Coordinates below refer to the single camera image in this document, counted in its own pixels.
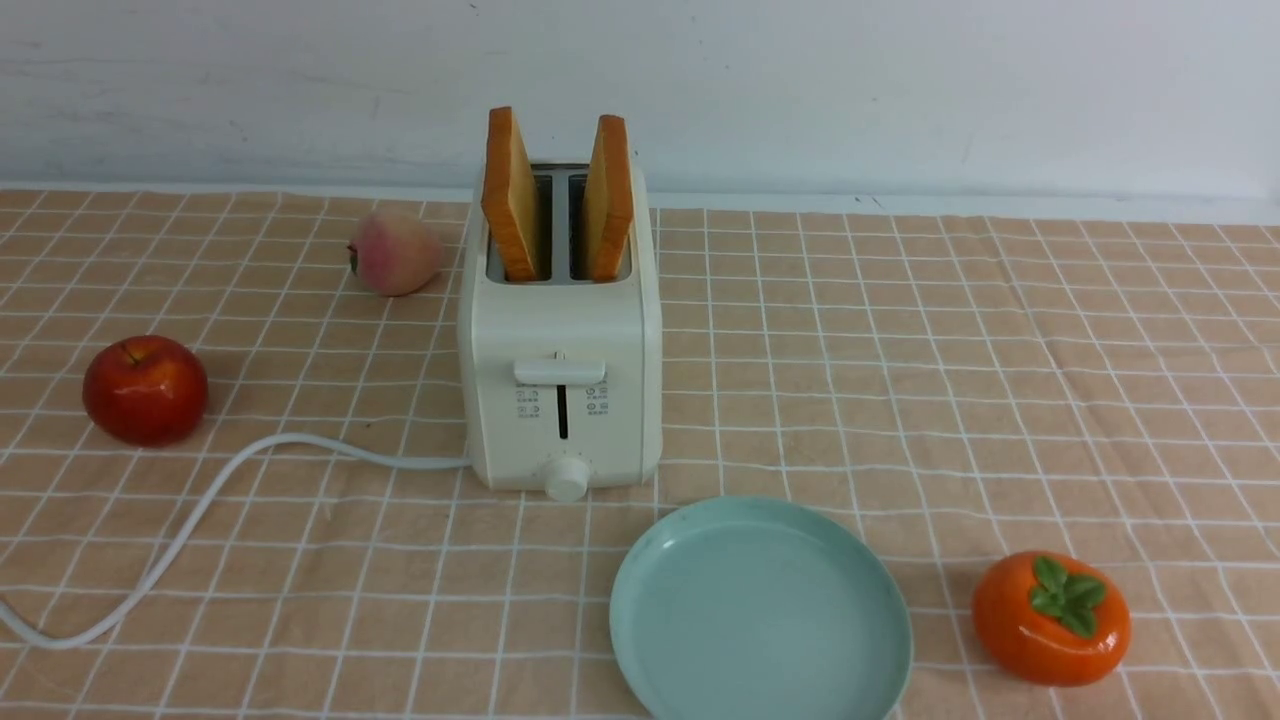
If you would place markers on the pink peach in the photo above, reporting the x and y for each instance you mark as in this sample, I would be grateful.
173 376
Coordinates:
394 254

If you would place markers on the red apple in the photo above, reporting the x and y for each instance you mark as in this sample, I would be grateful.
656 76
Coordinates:
146 390

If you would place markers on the white two-slot toaster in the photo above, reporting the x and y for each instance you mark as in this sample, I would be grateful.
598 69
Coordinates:
562 379

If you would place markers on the light green plate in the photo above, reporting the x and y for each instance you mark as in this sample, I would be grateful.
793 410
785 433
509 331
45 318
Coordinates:
741 607

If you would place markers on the orange persimmon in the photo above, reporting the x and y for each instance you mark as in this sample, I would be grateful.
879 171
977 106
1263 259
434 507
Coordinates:
1051 619

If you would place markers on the toast slice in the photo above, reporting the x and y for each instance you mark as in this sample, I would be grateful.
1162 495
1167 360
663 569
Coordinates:
511 200
608 204

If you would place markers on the orange checked tablecloth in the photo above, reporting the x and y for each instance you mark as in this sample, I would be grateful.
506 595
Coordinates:
953 389

